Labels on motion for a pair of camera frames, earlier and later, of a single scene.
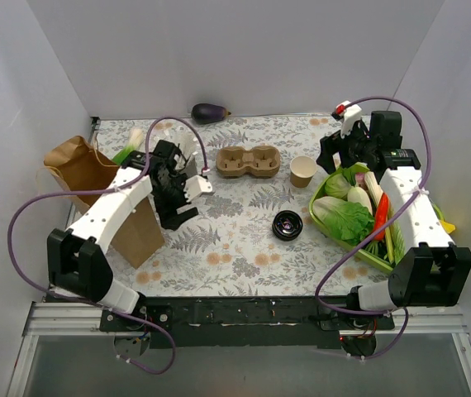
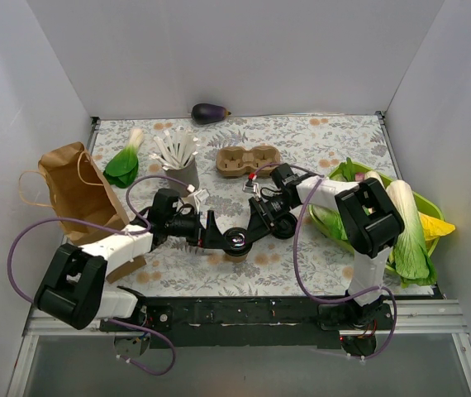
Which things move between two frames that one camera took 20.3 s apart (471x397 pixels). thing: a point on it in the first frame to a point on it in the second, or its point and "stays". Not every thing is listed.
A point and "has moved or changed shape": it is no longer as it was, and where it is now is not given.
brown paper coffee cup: (302, 169) to (235, 259)
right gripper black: (335, 145) to (260, 212)
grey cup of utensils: (187, 143) stays
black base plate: (245, 322) stays
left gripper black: (173, 205) to (201, 231)
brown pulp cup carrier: (260, 161) stays
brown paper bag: (74, 164) has moved or changed shape
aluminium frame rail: (56, 319) stays
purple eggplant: (205, 113) stays
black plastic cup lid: (287, 225) has moved or changed shape
